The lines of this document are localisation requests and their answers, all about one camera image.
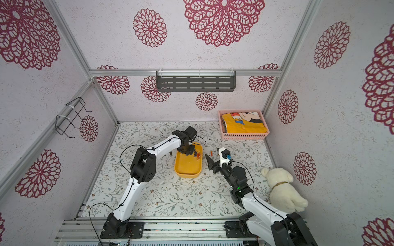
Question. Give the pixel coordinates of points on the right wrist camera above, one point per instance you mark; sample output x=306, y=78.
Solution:
x=225, y=157

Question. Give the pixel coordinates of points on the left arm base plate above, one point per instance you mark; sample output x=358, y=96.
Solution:
x=116, y=229

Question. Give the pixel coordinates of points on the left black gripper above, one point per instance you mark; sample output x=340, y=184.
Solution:
x=190, y=151

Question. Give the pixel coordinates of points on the yellow cartoon towel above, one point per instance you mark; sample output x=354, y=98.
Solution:
x=243, y=122

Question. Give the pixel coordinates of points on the aluminium rail frame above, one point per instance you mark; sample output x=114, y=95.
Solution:
x=157, y=232

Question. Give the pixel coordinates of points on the pink perforated plastic basket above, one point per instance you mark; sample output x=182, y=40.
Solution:
x=241, y=136

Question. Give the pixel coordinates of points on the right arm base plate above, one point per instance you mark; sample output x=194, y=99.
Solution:
x=237, y=229

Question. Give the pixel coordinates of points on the cream plush dog toy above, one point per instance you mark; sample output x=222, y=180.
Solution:
x=283, y=195

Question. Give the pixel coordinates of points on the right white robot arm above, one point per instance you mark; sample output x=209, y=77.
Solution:
x=274, y=227

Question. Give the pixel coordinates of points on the black wire wall rack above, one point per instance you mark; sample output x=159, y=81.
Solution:
x=64, y=122

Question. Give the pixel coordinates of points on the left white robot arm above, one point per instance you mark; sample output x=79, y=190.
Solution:
x=143, y=170

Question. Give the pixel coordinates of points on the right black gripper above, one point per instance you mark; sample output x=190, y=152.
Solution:
x=217, y=165

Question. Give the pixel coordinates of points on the yellow plastic storage tray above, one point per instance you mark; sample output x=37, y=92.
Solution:
x=188, y=166

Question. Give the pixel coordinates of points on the grey wall shelf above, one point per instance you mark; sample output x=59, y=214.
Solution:
x=196, y=81

